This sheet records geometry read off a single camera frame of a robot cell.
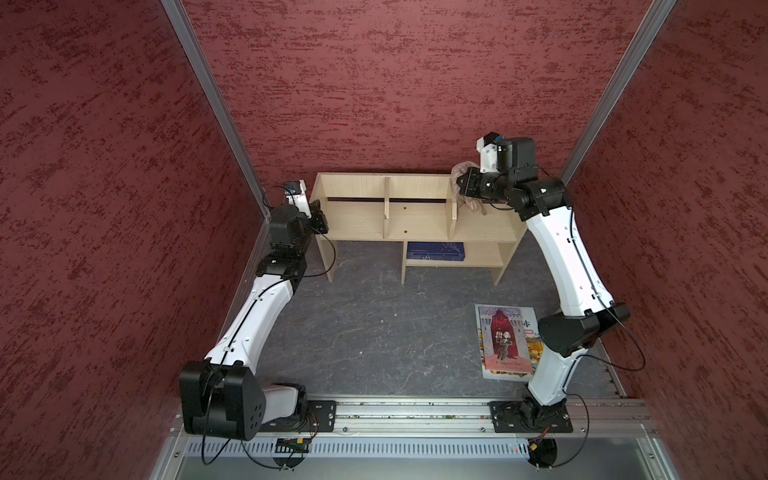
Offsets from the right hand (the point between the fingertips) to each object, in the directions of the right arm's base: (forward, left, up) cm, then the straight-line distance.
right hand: (456, 185), depth 74 cm
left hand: (-1, +37, -6) cm, 37 cm away
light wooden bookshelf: (+3, +9, -12) cm, 15 cm away
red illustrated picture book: (-26, -17, -38) cm, 49 cm away
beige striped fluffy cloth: (-3, -4, -4) cm, 6 cm away
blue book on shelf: (-3, +5, -23) cm, 24 cm away
